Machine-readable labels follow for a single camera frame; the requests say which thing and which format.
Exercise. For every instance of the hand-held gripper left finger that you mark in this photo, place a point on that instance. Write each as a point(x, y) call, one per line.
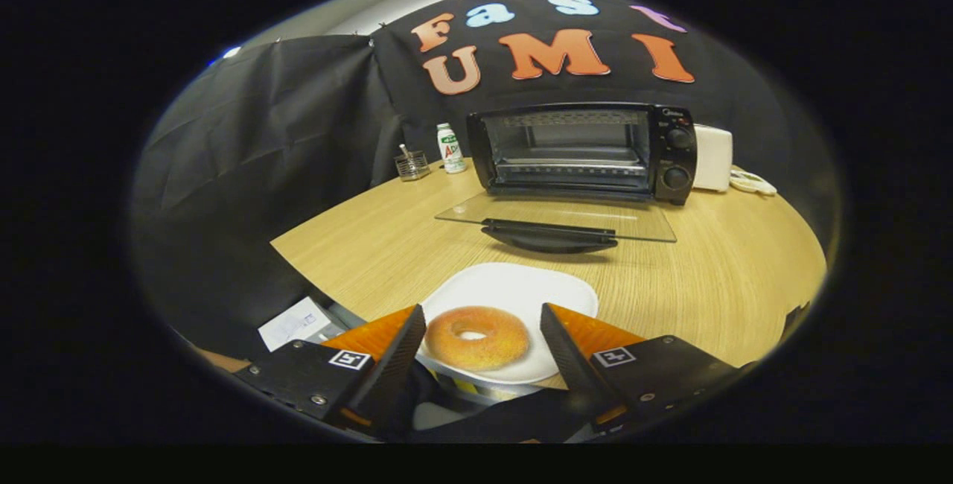
point(394, 372)

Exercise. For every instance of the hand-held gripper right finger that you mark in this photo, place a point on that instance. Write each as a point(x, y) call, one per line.
point(569, 365)

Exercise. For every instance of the sugared donut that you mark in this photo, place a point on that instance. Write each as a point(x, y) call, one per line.
point(447, 346)

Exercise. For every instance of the black toaster oven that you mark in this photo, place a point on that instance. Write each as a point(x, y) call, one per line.
point(674, 156)

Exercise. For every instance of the white toaster appliance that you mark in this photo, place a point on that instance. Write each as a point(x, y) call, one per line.
point(712, 156)

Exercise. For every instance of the white plate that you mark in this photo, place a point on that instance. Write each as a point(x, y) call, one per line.
point(514, 290)

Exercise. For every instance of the white paper sheet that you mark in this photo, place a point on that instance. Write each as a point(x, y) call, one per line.
point(294, 324)

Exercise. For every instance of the white bottle green label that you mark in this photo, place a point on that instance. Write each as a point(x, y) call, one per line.
point(450, 150)

